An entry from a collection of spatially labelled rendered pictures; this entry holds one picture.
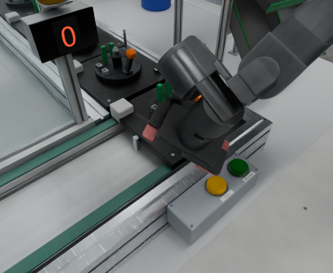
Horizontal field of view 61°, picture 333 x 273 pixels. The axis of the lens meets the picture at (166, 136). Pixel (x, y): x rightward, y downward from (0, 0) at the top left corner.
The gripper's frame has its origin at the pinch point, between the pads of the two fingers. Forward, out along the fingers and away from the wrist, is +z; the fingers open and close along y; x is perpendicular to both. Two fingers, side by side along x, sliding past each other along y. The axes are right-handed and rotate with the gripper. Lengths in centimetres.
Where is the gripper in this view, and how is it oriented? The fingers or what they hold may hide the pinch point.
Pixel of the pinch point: (175, 150)
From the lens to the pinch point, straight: 53.1
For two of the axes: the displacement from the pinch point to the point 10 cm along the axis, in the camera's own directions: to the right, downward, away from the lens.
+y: 8.7, 4.8, 0.9
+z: -2.8, 3.3, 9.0
